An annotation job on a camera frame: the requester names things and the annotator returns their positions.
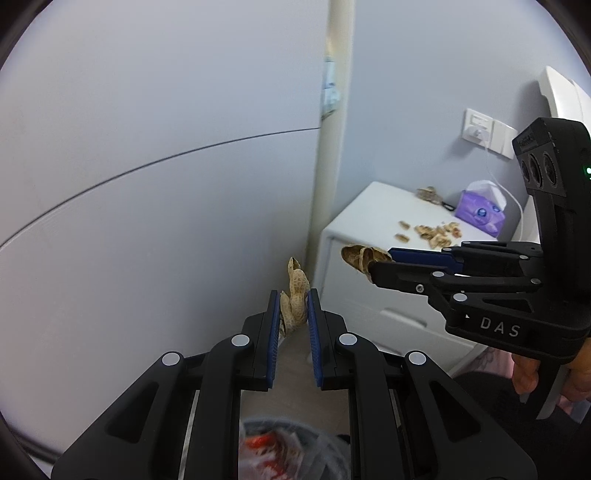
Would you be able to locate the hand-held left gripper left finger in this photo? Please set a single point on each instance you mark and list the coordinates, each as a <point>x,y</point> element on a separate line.
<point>274,341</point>

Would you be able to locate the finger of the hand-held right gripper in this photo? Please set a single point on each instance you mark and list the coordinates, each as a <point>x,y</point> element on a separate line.
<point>415,257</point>
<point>401,279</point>

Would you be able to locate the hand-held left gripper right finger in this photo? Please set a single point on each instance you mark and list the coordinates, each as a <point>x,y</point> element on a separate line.
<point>314,341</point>

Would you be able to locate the peanut shell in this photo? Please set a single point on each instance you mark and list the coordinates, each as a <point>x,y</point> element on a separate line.
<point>360,258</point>
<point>298,295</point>

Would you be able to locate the trash bin with plastic bag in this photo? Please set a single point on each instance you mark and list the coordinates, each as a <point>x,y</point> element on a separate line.
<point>300,443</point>

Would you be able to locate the person's right hand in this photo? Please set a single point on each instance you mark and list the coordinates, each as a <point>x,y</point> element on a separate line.
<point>525,374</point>

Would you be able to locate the pile of peanut shells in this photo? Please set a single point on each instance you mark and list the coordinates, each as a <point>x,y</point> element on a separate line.
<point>436,235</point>

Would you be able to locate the white nightstand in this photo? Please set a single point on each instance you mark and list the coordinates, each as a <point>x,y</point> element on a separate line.
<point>369,217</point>

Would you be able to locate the purple tissue pack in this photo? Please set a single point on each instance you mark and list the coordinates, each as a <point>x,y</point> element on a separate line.
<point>478,210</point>

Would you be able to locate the white pipe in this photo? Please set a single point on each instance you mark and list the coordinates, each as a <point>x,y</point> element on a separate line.
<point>330,184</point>

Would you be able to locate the red snack wrapper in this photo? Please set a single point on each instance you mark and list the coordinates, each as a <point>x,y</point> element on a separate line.
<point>258,454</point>

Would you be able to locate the white plug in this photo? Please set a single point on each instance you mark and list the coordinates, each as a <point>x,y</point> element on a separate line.
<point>475,134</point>

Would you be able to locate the white appliance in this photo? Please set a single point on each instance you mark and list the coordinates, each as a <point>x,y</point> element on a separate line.
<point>561,92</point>

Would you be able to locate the person's black pants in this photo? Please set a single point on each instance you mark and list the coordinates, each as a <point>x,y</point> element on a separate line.
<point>485,406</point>

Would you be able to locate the pale blue pipe label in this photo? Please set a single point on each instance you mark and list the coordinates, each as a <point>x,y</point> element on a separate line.
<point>330,87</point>

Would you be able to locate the white wall switch plate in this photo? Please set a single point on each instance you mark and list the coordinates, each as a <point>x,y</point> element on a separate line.
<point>503,141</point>

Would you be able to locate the white wall socket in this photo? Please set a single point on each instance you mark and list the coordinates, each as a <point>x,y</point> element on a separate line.
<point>478,121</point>

